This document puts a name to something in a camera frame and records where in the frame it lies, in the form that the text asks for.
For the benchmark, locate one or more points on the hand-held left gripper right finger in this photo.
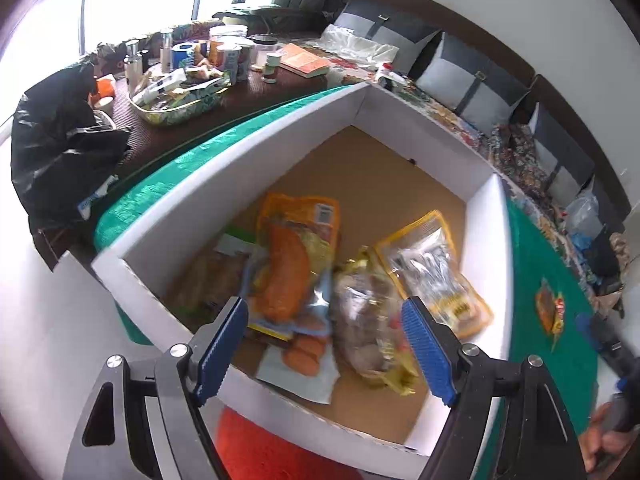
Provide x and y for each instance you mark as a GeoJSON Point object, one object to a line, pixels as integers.
{"type": "Point", "coordinates": [427, 350]}

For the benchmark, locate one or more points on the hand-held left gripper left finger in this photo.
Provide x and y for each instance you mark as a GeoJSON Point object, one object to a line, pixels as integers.
{"type": "Point", "coordinates": [220, 350]}

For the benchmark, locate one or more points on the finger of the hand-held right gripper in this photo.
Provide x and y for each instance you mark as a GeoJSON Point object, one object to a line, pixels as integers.
{"type": "Point", "coordinates": [602, 337]}

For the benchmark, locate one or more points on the clear packet of brown snacks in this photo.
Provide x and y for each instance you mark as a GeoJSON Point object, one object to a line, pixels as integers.
{"type": "Point", "coordinates": [370, 320]}

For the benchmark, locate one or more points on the green label snack packet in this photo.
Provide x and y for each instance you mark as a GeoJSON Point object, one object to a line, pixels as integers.
{"type": "Point", "coordinates": [215, 275]}

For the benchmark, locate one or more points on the pale packet with orange pieces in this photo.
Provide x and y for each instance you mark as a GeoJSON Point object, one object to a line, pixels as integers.
{"type": "Point", "coordinates": [300, 365]}

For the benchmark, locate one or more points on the orange snack packet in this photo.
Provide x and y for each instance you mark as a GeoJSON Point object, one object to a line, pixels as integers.
{"type": "Point", "coordinates": [290, 260]}

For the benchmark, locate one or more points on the white cardboard box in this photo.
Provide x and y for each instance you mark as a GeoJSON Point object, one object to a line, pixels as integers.
{"type": "Point", "coordinates": [300, 125]}

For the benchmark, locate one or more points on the person's right hand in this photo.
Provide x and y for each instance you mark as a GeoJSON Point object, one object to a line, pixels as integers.
{"type": "Point", "coordinates": [607, 442]}

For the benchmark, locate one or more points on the red yellow snack packet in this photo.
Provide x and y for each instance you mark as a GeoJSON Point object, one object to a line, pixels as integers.
{"type": "Point", "coordinates": [550, 310]}

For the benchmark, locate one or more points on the blue plastic bag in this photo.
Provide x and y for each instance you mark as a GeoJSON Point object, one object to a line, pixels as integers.
{"type": "Point", "coordinates": [582, 247]}

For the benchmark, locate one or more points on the green cloth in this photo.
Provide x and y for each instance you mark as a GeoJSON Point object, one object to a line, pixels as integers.
{"type": "Point", "coordinates": [530, 260]}

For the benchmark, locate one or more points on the red cloth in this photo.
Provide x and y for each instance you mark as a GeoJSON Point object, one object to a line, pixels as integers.
{"type": "Point", "coordinates": [280, 450]}

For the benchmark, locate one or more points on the clear plastic bag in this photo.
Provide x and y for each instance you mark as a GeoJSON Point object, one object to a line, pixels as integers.
{"type": "Point", "coordinates": [582, 215]}

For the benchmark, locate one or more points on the grey white pillow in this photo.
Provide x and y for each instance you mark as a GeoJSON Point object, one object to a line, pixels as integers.
{"type": "Point", "coordinates": [562, 155]}
{"type": "Point", "coordinates": [475, 85]}
{"type": "Point", "coordinates": [385, 30]}

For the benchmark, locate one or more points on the dark patterned cloth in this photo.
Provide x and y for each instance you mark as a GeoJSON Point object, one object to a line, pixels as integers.
{"type": "Point", "coordinates": [520, 160]}

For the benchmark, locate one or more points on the patterned tray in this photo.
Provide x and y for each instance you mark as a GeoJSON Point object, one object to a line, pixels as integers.
{"type": "Point", "coordinates": [180, 105]}

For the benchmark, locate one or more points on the black plastic bag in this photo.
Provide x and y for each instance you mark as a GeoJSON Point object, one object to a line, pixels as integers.
{"type": "Point", "coordinates": [60, 150]}

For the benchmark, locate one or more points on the small green bottle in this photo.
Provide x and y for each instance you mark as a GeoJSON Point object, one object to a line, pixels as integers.
{"type": "Point", "coordinates": [272, 67]}

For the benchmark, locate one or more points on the blue white can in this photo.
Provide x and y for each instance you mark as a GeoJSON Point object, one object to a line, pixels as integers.
{"type": "Point", "coordinates": [182, 55]}

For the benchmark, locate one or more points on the orange book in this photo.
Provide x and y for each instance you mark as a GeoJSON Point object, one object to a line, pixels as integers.
{"type": "Point", "coordinates": [305, 60]}

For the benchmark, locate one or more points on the tall metal bottle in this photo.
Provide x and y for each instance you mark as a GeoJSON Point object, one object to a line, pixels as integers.
{"type": "Point", "coordinates": [166, 50]}

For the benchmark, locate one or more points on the dark lidded jar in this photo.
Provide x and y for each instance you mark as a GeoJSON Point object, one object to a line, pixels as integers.
{"type": "Point", "coordinates": [265, 45]}

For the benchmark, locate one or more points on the white lidded jar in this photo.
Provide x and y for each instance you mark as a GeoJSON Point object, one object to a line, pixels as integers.
{"type": "Point", "coordinates": [228, 37]}

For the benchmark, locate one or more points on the crumpled clear plastic wrap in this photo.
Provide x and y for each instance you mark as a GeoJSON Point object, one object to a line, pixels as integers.
{"type": "Point", "coordinates": [357, 45]}

